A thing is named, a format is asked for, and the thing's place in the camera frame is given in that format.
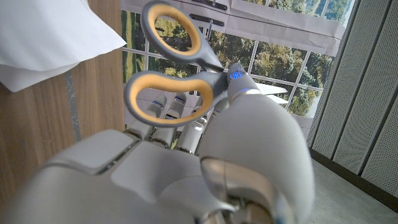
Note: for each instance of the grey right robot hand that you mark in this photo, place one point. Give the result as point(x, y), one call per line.
point(248, 149)

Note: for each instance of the printed window forest backdrop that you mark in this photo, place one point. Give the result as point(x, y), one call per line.
point(273, 62)

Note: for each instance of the grey tape outline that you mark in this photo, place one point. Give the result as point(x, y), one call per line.
point(73, 105)

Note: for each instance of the white paper sheet underneath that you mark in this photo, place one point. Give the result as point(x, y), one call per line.
point(28, 79)

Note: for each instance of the large white paper sheet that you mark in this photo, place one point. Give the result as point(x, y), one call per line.
point(46, 31)

